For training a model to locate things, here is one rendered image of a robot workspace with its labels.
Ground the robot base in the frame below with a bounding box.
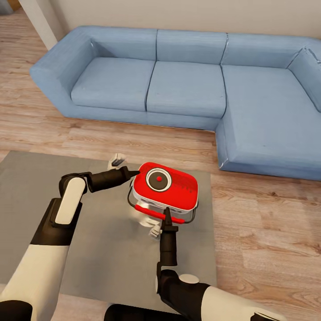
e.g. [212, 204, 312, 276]
[104, 302, 190, 321]

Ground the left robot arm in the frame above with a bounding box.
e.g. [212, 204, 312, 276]
[0, 153, 140, 321]

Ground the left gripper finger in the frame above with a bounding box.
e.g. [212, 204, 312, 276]
[128, 171, 140, 178]

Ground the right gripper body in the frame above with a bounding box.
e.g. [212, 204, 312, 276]
[160, 226, 178, 252]

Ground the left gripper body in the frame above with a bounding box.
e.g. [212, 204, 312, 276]
[102, 166, 131, 189]

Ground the radio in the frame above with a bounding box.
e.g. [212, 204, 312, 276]
[128, 163, 198, 224]

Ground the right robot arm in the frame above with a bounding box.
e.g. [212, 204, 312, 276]
[148, 207, 289, 321]

